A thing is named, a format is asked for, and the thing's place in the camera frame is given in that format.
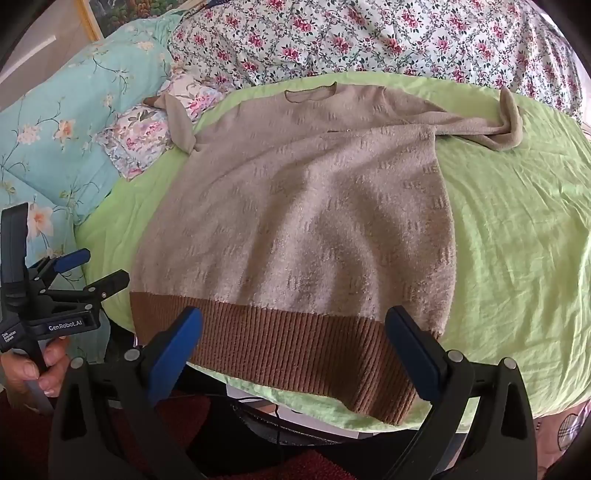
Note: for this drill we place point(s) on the dark red rug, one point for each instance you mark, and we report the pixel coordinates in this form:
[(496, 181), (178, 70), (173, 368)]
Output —
[(194, 410)]

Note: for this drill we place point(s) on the pastel floral pillow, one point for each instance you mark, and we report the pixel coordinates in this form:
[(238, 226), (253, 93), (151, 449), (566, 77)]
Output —
[(134, 138)]

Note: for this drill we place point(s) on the light green bedsheet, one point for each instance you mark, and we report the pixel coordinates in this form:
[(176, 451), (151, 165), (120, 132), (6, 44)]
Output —
[(508, 230)]

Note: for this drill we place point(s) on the framed landscape picture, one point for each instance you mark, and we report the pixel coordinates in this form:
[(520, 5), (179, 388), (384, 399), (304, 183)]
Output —
[(104, 14)]

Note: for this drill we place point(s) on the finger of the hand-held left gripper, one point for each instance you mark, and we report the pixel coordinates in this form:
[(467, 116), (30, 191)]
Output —
[(111, 281), (71, 259)]

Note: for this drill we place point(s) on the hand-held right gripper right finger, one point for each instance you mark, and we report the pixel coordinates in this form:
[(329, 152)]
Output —
[(415, 355)]

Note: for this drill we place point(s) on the beige sweater with brown hem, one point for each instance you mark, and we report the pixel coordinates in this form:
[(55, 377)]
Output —
[(300, 207)]

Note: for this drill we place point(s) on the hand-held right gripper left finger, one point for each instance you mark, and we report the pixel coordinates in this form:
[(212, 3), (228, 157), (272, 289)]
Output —
[(175, 350)]

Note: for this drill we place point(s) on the teal floral quilt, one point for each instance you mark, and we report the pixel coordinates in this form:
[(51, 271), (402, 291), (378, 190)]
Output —
[(60, 115)]

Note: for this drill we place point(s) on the beige patterned cloth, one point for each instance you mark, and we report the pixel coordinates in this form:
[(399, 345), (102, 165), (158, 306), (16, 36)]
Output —
[(565, 427)]

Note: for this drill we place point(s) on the person's left hand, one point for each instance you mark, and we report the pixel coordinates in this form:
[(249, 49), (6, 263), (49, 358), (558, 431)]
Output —
[(55, 364)]

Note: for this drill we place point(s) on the white quilt with pink roses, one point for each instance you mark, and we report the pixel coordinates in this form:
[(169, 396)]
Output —
[(369, 41)]

